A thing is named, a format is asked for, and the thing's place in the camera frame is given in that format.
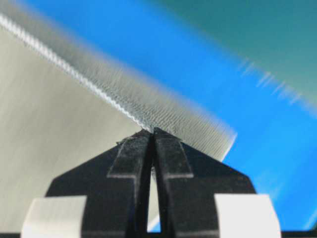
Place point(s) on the grey microfibre towel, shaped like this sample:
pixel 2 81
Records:
pixel 61 103

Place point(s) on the blue table cloth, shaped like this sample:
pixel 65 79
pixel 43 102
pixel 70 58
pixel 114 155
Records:
pixel 251 63

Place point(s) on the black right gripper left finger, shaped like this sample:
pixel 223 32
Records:
pixel 105 197

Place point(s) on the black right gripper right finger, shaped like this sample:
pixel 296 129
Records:
pixel 200 197

